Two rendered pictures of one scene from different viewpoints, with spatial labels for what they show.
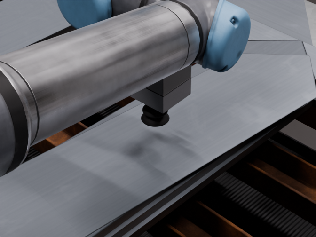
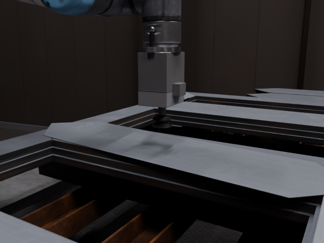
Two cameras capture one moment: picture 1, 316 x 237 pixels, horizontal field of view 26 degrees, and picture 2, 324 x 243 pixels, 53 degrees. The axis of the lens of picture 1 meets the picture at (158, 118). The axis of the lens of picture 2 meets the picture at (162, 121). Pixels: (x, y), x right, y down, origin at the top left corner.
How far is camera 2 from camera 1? 1.03 m
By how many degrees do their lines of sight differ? 71
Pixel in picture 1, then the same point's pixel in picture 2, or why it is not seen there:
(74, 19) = not seen: hidden behind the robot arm
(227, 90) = (249, 161)
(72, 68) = not seen: outside the picture
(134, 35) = not seen: outside the picture
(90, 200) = (97, 139)
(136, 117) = (184, 141)
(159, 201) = (106, 159)
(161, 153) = (149, 149)
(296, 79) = (308, 186)
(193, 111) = (206, 153)
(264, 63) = (315, 171)
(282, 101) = (258, 182)
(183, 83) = (157, 92)
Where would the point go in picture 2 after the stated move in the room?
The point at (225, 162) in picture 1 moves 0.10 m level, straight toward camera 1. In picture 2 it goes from (168, 181) to (112, 183)
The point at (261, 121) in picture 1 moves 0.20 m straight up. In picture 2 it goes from (216, 175) to (221, 51)
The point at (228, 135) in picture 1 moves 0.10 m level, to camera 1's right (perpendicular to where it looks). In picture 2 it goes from (185, 165) to (205, 188)
